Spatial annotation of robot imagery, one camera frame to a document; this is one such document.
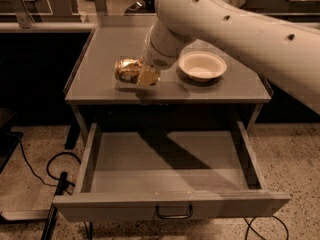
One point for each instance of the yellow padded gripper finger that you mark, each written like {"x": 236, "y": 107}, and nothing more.
{"x": 148, "y": 75}

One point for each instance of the crushed orange can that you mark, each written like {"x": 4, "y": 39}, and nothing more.
{"x": 127, "y": 70}

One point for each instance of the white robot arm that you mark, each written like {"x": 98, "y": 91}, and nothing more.
{"x": 286, "y": 54}

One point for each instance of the grey cabinet counter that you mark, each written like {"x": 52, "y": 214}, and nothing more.
{"x": 175, "y": 104}

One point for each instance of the grey open top drawer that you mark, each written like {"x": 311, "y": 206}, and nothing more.
{"x": 124, "y": 175}

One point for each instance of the white paper bowl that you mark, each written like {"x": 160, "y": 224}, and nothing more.
{"x": 202, "y": 66}

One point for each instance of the black stand leg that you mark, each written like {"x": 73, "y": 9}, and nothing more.
{"x": 50, "y": 221}

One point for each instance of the dark device left edge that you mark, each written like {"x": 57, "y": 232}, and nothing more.
{"x": 8, "y": 139}

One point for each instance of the metal drawer handle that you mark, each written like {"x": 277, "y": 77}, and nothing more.
{"x": 173, "y": 213}

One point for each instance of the white horizontal rail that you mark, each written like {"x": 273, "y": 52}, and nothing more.
{"x": 46, "y": 27}

